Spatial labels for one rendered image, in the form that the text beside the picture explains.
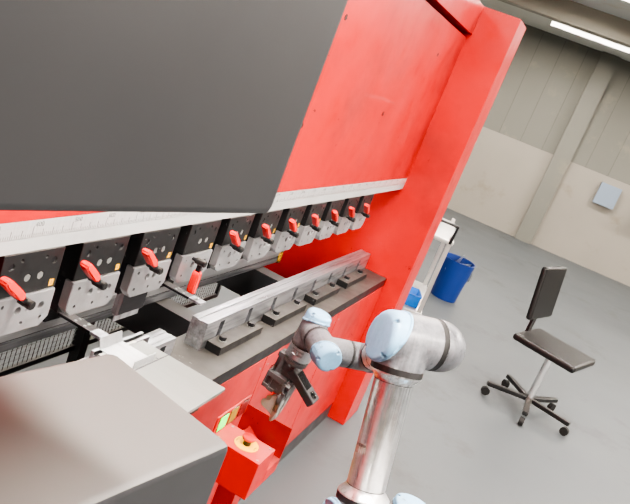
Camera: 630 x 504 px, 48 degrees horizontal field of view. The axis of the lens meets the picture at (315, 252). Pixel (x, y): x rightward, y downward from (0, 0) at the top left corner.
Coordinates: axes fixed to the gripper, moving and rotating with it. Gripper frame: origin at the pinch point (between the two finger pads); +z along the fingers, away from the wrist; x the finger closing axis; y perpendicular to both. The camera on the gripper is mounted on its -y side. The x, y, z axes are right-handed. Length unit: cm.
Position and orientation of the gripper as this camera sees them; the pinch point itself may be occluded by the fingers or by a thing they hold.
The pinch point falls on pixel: (274, 418)
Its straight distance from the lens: 209.3
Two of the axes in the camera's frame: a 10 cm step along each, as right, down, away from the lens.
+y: -8.3, -5.0, 2.6
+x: -3.7, 1.2, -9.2
